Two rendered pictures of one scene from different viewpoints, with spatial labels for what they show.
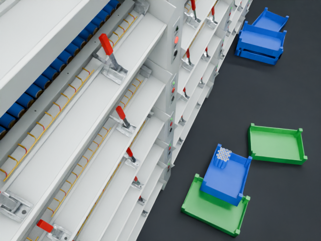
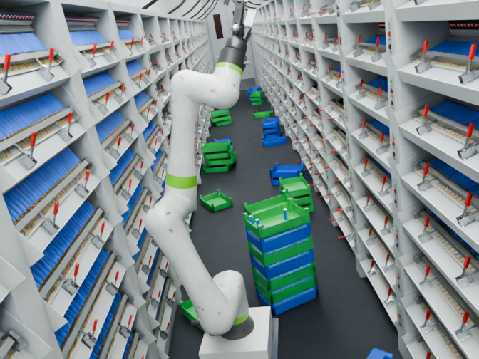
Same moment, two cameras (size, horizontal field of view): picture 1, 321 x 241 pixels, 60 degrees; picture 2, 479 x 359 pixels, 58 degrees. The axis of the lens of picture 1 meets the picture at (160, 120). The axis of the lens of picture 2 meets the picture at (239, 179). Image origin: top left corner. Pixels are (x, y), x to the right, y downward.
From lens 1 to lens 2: 1.39 m
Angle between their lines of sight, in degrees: 100
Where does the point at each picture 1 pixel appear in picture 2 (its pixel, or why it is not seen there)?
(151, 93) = not seen: outside the picture
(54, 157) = (435, 139)
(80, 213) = (428, 196)
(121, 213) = (447, 312)
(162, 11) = not seen: outside the picture
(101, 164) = (450, 206)
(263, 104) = not seen: outside the picture
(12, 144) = (446, 122)
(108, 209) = (439, 256)
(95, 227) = (433, 247)
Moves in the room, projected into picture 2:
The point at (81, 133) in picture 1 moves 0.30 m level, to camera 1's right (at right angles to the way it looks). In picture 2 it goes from (440, 145) to (361, 174)
